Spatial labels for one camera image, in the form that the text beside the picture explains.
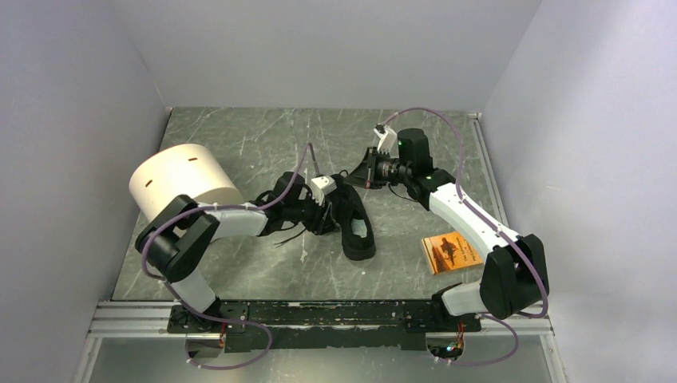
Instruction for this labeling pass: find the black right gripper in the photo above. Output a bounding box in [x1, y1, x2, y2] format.
[343, 146, 411, 189]

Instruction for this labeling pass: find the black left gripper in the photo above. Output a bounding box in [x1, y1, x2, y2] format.
[283, 188, 338, 235]

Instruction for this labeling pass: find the black shoelace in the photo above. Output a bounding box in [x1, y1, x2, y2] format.
[274, 208, 339, 247]

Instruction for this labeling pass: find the black shoe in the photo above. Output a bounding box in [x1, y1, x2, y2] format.
[328, 174, 376, 261]

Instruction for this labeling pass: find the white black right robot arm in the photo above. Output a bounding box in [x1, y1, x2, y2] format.
[346, 124, 548, 330]

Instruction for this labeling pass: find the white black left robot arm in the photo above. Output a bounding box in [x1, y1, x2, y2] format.
[135, 172, 337, 332]

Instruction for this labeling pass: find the orange book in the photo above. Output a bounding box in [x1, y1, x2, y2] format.
[420, 231, 483, 275]

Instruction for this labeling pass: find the white cylindrical container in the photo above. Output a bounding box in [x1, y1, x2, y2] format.
[129, 144, 244, 221]

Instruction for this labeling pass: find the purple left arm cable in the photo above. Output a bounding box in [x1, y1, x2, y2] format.
[140, 142, 321, 371]

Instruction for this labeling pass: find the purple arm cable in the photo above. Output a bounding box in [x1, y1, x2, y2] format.
[380, 108, 548, 367]
[140, 142, 321, 371]

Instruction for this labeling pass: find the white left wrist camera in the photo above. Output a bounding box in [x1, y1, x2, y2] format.
[307, 176, 337, 207]

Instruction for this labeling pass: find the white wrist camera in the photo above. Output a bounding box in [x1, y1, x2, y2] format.
[374, 123, 398, 155]
[307, 176, 337, 207]

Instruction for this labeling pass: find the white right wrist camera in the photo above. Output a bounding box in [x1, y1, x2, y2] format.
[374, 123, 398, 155]

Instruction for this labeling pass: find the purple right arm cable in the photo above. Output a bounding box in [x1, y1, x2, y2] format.
[380, 108, 548, 367]

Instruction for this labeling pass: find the aluminium frame rail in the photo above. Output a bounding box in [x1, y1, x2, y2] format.
[71, 112, 567, 383]

